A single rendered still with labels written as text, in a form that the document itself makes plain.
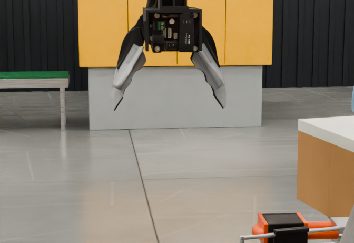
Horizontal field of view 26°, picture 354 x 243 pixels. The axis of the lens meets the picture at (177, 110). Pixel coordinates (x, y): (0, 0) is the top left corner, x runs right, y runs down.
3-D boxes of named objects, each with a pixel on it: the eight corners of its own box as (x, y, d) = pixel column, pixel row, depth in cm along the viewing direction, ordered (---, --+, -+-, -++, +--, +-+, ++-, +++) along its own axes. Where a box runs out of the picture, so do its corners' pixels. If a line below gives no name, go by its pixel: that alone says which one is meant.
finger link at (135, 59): (95, 103, 98) (137, 44, 97) (95, 96, 103) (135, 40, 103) (115, 116, 98) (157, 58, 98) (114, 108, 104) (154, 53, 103)
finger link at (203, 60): (228, 114, 100) (187, 57, 98) (220, 107, 106) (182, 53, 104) (247, 100, 100) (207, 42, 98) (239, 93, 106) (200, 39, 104)
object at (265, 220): (298, 235, 153) (299, 211, 152) (307, 248, 146) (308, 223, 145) (256, 236, 152) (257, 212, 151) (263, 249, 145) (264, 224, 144)
